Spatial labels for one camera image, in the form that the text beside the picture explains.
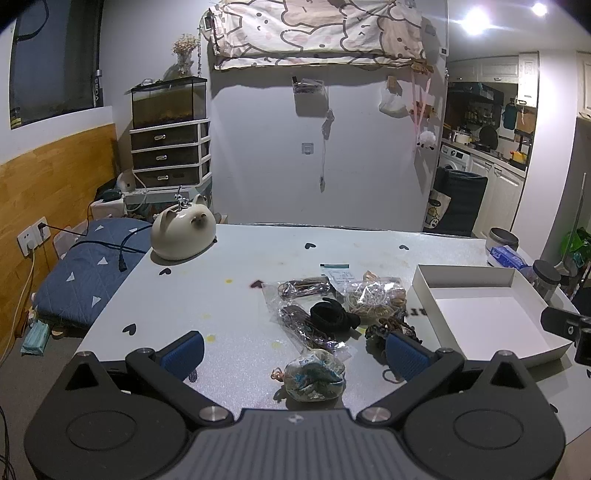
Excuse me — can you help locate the glass fish tank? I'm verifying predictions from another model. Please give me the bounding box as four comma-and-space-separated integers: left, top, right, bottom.
130, 76, 207, 129

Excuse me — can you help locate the peach satin bow scrunchie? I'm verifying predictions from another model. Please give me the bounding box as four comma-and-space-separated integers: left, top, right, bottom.
363, 270, 380, 281

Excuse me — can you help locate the dark braided hair tie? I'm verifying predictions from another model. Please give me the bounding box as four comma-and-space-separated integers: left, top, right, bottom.
365, 317, 423, 352

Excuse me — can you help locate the white teal labelled packet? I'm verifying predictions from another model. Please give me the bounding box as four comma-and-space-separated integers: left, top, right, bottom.
320, 263, 356, 295

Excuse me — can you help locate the white plastic drawer unit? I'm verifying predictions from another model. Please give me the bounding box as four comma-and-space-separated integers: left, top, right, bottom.
129, 119, 211, 188

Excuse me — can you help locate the cream cat-shaped ceramic pot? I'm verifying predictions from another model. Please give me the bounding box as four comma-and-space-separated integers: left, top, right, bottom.
150, 194, 216, 261

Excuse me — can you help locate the white tote bag with print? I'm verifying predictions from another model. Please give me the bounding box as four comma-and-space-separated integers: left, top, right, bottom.
424, 190, 452, 230

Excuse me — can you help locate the black hair scrunchie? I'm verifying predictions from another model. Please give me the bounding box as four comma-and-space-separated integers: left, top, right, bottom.
310, 297, 361, 334

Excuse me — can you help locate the green potted plant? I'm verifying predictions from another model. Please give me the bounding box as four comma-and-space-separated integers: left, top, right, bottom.
560, 227, 591, 274

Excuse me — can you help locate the bag of beige hair ties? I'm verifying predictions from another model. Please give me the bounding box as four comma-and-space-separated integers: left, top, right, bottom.
344, 277, 407, 323

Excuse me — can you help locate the bag of dark hair ties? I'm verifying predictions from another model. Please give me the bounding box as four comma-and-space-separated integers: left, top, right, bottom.
269, 297, 361, 360

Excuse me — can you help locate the dark window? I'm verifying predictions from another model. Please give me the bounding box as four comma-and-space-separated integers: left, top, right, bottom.
9, 0, 104, 129

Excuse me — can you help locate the dried flower vase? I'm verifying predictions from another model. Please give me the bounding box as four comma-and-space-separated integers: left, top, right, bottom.
172, 34, 199, 77

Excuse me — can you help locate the blue tissue pack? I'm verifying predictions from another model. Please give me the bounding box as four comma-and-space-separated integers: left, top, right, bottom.
488, 245, 529, 271

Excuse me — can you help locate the dark laundry basket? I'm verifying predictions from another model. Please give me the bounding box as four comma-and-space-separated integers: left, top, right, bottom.
433, 167, 488, 237

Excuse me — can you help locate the white shallow cardboard box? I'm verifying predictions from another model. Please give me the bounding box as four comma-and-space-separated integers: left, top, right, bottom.
413, 265, 571, 368

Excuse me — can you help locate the black lidded glass jar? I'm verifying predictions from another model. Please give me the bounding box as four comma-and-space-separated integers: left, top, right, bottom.
531, 259, 561, 303

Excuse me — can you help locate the blue quilted cushion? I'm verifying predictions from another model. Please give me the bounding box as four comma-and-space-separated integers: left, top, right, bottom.
33, 218, 151, 330

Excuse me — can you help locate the bag of brown hair ties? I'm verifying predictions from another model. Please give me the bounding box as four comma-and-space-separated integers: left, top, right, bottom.
277, 276, 332, 300

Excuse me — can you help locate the black power cable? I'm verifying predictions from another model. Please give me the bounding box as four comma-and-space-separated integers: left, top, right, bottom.
39, 222, 153, 273

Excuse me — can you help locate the white wall power socket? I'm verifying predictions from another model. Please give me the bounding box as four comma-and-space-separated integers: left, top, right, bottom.
17, 217, 51, 257

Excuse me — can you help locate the white washing machine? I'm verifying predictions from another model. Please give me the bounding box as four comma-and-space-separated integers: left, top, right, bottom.
439, 143, 471, 172

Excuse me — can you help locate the pink patterned hanging blanket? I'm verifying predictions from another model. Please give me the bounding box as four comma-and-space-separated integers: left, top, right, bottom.
204, 0, 433, 72

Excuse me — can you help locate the blue patterned fabric scrunchie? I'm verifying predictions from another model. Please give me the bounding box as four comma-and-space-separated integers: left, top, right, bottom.
281, 349, 346, 403

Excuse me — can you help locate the teal tissue packet on floor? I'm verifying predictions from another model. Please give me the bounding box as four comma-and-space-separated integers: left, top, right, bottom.
20, 321, 50, 356

